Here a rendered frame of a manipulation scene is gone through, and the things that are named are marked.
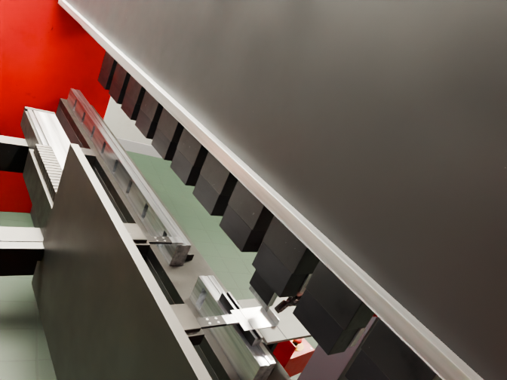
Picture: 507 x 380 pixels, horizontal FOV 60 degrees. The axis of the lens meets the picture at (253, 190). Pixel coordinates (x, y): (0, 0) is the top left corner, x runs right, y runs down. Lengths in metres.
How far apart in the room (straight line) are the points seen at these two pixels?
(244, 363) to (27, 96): 2.25
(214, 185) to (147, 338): 0.78
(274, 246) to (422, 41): 0.66
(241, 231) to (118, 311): 0.56
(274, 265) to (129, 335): 0.51
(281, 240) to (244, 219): 0.17
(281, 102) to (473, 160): 0.44
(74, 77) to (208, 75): 1.93
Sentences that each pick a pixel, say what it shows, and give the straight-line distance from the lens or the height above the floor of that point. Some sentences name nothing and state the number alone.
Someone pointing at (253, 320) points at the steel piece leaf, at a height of 1.00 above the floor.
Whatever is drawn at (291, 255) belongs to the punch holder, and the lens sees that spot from 1.15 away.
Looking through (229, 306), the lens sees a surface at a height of 0.99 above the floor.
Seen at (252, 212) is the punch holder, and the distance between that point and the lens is 1.27.
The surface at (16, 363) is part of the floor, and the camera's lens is 2.42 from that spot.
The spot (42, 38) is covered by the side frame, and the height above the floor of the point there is 1.21.
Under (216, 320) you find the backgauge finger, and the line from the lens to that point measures 1.30.
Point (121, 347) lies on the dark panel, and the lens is 0.84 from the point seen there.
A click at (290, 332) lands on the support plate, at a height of 1.00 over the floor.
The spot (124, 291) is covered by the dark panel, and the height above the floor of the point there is 1.28.
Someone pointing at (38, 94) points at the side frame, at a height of 0.87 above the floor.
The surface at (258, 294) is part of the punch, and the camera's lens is 1.30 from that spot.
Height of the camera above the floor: 1.78
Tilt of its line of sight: 19 degrees down
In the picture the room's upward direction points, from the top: 24 degrees clockwise
